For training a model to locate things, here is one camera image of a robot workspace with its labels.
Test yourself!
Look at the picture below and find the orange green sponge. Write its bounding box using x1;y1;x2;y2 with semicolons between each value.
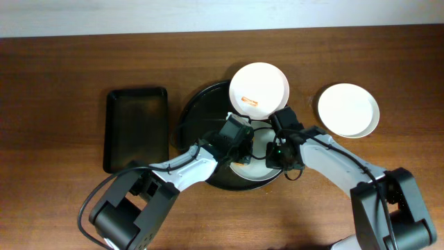
232;158;249;166

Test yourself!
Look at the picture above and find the pale green plate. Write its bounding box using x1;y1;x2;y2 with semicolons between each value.
230;121;280;181

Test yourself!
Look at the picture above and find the pink white plate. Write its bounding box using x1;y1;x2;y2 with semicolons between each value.
229;62;289;120

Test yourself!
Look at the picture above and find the cream white plate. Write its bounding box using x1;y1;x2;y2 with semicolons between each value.
317;83;380;138

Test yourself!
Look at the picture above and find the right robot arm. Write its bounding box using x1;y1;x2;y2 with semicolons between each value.
266;133;438;249

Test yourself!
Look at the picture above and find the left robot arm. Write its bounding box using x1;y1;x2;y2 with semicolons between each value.
84;128;254;249

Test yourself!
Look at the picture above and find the black round tray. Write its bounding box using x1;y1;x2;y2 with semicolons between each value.
177;80;282;191

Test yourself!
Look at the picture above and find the black rectangular tray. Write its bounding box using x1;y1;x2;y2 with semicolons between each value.
103;87;169;174

